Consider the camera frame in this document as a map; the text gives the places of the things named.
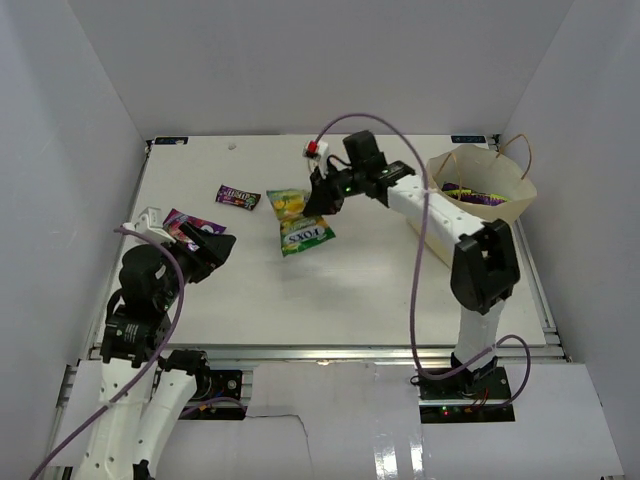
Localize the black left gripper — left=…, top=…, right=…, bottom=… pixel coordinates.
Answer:
left=155, top=219, right=236, bottom=308

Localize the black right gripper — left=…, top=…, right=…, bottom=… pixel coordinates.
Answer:
left=303, top=163, right=365, bottom=216

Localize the green yellow chips bag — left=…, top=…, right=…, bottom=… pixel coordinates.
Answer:
left=266, top=189, right=335, bottom=257

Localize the purple white snack packet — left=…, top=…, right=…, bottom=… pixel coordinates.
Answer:
left=163, top=208, right=226, bottom=251

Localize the purple chocolate bar wrapper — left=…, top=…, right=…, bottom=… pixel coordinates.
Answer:
left=215, top=184, right=261, bottom=211

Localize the dark blue chips bag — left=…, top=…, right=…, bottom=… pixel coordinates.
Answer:
left=441, top=182, right=509, bottom=207

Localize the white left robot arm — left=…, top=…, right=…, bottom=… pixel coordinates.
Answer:
left=73, top=222, right=236, bottom=479

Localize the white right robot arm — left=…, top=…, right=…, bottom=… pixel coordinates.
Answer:
left=303, top=131, right=521, bottom=399

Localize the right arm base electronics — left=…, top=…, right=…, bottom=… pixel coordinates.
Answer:
left=410, top=367, right=516, bottom=425

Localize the brown paper bag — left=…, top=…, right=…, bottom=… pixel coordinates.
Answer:
left=405, top=132, right=539, bottom=274

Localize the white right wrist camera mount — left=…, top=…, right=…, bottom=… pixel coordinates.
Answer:
left=302, top=140, right=330, bottom=177

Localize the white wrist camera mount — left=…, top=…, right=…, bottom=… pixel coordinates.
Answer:
left=122, top=207, right=175, bottom=244
left=302, top=140, right=330, bottom=177

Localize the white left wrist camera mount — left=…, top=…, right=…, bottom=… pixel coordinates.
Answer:
left=122, top=207, right=175, bottom=244

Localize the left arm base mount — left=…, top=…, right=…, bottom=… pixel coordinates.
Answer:
left=179, top=369, right=246, bottom=421

